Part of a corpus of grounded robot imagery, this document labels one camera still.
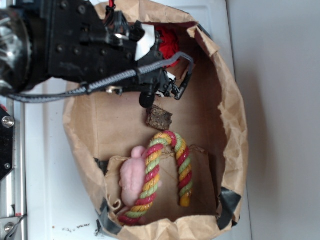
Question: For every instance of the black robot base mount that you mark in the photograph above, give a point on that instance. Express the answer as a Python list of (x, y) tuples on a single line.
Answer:
[(7, 123)]

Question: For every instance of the red paper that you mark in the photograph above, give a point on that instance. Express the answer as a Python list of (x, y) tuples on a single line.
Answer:
[(169, 45)]

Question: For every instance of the pink plush toy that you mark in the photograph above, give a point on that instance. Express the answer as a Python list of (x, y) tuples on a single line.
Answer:
[(139, 180)]

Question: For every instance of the metal corner bracket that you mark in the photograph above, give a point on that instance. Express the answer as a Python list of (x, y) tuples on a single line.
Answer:
[(12, 228)]

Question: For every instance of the brown paper bag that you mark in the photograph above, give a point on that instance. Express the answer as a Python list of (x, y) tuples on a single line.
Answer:
[(204, 155)]

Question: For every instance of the dark brown block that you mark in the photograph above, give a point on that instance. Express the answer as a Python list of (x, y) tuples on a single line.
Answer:
[(158, 118)]

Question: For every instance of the aluminium extrusion rail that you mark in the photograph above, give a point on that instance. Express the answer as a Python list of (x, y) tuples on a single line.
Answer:
[(13, 200)]

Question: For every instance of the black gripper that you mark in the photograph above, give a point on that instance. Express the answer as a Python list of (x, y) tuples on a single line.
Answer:
[(112, 55)]

